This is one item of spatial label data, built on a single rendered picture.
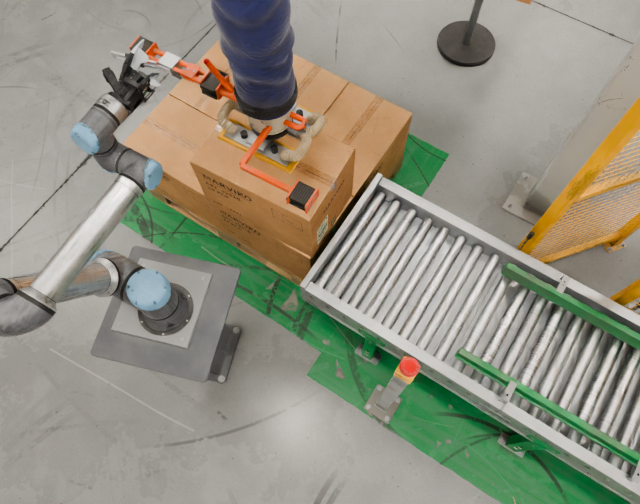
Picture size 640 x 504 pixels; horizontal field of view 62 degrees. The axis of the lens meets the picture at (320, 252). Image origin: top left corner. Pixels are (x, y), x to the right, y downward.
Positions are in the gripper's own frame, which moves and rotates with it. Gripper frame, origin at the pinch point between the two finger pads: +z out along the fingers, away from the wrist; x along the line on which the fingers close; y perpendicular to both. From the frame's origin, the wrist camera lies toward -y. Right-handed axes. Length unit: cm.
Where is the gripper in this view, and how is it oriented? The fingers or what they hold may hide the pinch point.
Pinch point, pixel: (150, 55)
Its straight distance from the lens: 189.7
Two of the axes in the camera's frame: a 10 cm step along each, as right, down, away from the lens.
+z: 5.0, -8.1, 3.2
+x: -0.2, -3.8, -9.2
